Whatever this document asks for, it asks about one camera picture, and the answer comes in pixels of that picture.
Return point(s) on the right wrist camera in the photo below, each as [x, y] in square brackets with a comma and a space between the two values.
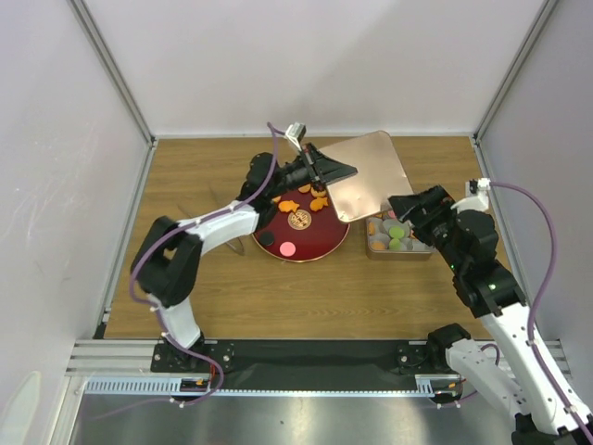
[476, 198]

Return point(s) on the gold tin lid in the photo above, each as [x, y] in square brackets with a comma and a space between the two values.
[380, 176]

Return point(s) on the gold cookie tin box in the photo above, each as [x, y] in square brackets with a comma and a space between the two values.
[416, 250]

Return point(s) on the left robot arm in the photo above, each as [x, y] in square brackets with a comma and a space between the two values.
[164, 270]

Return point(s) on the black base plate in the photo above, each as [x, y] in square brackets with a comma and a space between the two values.
[338, 363]

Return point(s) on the black sandwich cookie left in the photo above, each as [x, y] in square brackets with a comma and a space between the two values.
[266, 238]

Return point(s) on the steel serving tongs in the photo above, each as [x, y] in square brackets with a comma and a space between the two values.
[219, 196]

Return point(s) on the green macaron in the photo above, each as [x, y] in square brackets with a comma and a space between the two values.
[397, 231]
[397, 244]

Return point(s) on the orange fish cookie left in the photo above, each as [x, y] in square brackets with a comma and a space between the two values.
[288, 206]

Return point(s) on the round red tray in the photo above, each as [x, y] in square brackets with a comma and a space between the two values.
[315, 234]

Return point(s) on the orange fish cookie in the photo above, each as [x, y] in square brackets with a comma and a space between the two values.
[288, 206]
[318, 204]

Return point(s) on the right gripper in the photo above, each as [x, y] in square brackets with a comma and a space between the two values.
[435, 200]

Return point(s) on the grey cable duct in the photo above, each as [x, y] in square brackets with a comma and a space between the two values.
[412, 386]

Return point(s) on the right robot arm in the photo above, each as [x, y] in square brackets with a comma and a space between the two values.
[534, 394]

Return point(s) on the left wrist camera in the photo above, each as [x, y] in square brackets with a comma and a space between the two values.
[294, 135]

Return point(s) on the round orange biscuit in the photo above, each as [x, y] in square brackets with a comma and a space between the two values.
[318, 193]

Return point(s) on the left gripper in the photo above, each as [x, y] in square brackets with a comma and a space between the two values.
[324, 171]

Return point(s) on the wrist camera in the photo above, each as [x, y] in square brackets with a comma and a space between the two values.
[294, 135]
[476, 198]

